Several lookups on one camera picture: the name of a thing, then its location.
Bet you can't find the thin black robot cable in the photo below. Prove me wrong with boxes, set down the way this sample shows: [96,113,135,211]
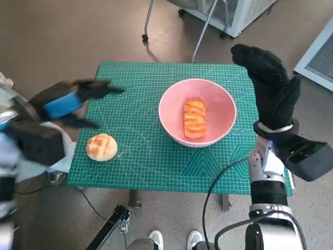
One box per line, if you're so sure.
[202,158,250,250]

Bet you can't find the grey tube leg with caster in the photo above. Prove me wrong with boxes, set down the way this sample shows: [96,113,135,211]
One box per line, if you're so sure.
[142,0,155,42]

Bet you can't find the green cutting mat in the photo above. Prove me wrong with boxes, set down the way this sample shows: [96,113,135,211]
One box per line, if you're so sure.
[67,61,294,195]

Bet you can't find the black bar with metal clamp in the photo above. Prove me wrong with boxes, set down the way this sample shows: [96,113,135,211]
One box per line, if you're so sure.
[85,204,131,250]

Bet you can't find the pink bowl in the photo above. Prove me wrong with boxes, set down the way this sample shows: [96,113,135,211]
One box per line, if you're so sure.
[158,78,237,148]

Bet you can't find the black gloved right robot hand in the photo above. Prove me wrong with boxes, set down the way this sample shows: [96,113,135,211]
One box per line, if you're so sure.
[230,44,302,131]

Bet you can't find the round pale bread bun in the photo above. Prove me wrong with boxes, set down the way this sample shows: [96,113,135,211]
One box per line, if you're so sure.
[86,133,118,162]

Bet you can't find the person's foot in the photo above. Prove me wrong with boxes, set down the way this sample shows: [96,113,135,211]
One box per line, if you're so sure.
[187,231,203,250]
[148,230,164,250]

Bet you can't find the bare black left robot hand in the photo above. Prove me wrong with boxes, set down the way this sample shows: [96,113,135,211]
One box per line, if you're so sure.
[27,79,125,130]

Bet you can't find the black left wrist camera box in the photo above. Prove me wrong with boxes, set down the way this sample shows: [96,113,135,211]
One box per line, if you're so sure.
[7,122,66,166]

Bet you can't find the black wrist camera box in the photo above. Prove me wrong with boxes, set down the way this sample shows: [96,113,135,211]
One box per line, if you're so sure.
[275,134,329,182]
[7,122,66,166]

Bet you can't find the grey bent metal tube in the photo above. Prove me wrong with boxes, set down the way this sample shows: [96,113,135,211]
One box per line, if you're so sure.
[191,0,218,63]

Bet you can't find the long orange striped bread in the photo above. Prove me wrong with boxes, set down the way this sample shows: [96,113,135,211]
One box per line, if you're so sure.
[183,99,207,140]

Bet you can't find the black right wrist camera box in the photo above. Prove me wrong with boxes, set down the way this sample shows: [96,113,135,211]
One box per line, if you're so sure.
[275,134,329,182]

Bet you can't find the grey table leg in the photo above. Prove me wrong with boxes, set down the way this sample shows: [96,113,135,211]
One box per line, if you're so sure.
[221,194,232,211]
[129,190,143,208]

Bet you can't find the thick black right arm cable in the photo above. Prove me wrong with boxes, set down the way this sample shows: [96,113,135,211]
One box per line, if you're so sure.
[214,217,305,250]

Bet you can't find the white wheeled cabinet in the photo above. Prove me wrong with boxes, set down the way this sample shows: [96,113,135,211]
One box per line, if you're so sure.
[166,0,278,39]

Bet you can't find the white vented unit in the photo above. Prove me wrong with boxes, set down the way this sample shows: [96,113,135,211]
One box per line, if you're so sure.
[293,24,333,92]

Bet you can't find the thin black floor cable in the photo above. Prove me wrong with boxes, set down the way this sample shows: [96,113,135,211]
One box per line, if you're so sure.
[15,186,110,222]

